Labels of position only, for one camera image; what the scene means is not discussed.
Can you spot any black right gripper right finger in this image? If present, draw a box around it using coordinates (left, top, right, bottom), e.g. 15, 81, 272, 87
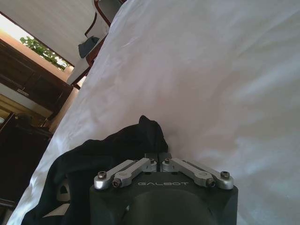
159, 152, 234, 190

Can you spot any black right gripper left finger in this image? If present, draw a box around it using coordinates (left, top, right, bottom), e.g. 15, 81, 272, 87
94, 152, 160, 189

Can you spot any black garment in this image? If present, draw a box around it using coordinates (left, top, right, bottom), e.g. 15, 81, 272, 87
20, 115, 169, 225

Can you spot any white bed sheet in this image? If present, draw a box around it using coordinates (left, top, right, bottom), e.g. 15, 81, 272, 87
6, 0, 300, 225

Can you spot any dark wooden cabinet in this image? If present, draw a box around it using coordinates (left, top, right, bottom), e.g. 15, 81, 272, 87
0, 37, 75, 209

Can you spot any dark blue cloth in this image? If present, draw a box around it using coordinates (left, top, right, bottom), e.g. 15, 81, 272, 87
78, 36, 100, 59

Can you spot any dark wooden chair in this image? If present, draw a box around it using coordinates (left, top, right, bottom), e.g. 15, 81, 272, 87
70, 0, 124, 90

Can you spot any window with green leaves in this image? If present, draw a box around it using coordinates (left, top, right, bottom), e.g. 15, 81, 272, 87
0, 12, 75, 71

